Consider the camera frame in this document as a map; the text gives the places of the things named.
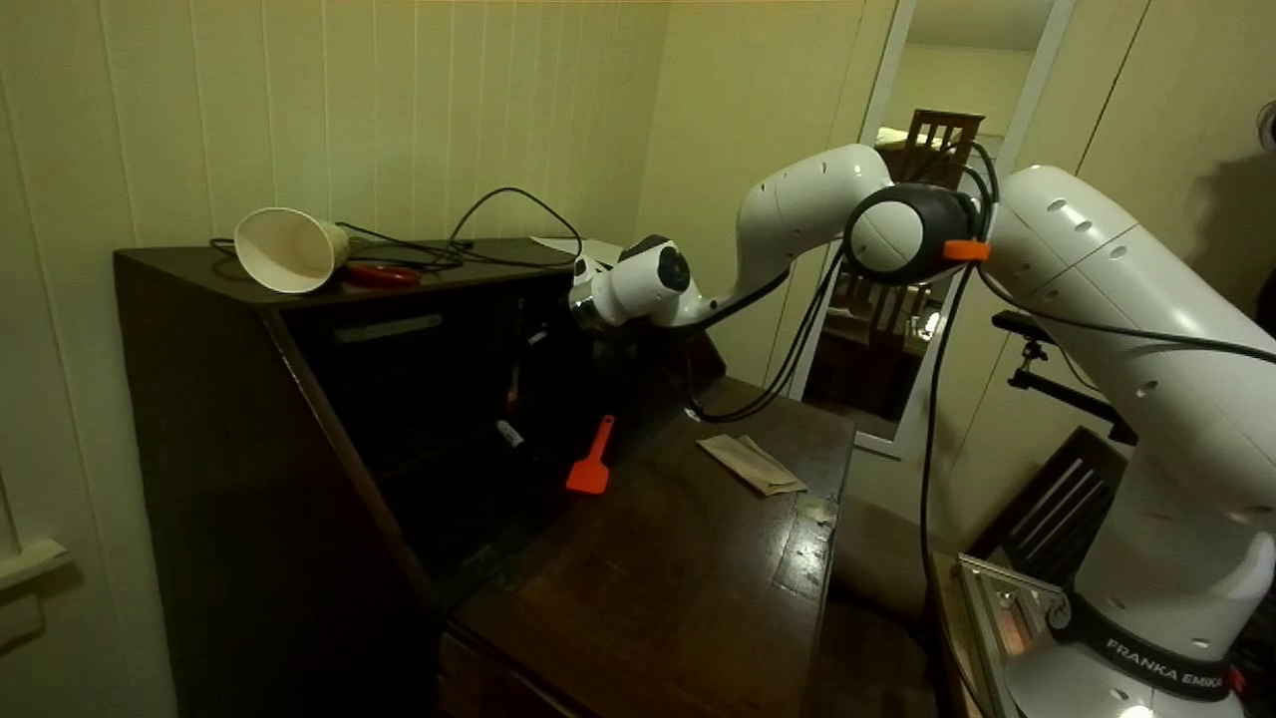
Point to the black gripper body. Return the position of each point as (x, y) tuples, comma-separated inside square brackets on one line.
[(561, 350)]

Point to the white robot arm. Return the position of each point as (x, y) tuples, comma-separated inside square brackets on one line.
[(1187, 542)]

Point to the white paper sheet on cabinet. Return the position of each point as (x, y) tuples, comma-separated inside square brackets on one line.
[(589, 247)]

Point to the silver utensil inside cabinet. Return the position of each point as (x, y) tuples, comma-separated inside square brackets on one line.
[(505, 424)]

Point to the red lid on cabinet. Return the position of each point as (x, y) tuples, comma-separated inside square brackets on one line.
[(379, 275)]

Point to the orange plastic spatula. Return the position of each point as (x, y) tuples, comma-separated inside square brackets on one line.
[(593, 471)]

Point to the dark wooden secretary desk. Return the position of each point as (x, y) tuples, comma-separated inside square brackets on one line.
[(339, 531)]

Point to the white paper cup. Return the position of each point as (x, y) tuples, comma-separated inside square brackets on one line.
[(289, 247)]

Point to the white wall fixture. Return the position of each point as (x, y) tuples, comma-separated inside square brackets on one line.
[(20, 576)]

